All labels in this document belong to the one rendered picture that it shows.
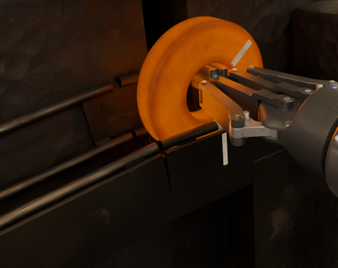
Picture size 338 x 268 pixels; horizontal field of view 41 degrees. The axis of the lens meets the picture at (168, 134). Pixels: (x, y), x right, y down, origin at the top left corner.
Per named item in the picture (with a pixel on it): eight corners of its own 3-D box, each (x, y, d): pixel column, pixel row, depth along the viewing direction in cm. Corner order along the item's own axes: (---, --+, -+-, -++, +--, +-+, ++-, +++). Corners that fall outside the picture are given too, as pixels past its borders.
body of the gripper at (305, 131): (315, 201, 35) (237, 154, 42) (385, 165, 39) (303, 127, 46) (324, 114, 32) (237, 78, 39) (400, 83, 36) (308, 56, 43)
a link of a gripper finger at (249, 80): (306, 95, 39) (318, 91, 40) (226, 63, 48) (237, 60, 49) (303, 135, 41) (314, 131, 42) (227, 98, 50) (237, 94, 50)
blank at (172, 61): (192, 167, 58) (208, 178, 55) (108, 102, 48) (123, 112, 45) (264, 69, 58) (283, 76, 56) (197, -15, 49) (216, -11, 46)
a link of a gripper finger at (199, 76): (227, 96, 47) (204, 104, 46) (198, 83, 51) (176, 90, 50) (227, 82, 46) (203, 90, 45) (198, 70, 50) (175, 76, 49)
